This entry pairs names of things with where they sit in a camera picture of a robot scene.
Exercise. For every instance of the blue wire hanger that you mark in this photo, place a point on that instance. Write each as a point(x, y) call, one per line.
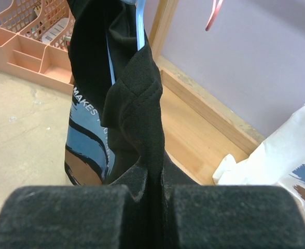
point(140, 31)

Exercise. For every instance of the wooden clothes rack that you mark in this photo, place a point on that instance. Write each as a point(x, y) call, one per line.
point(199, 129)

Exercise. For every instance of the pink wire hanger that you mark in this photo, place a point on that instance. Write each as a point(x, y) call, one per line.
point(216, 6)

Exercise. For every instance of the white t-shirt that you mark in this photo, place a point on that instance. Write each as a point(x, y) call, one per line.
point(279, 160)

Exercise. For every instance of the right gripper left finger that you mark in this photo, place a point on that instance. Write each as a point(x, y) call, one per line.
point(109, 216)

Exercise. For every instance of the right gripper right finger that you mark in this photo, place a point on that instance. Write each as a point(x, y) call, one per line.
point(196, 216)

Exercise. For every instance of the black t-shirt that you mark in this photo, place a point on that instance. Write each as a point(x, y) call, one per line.
point(115, 131)

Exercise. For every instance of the pink desk organizer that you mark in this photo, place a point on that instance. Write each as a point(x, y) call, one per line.
point(34, 36)

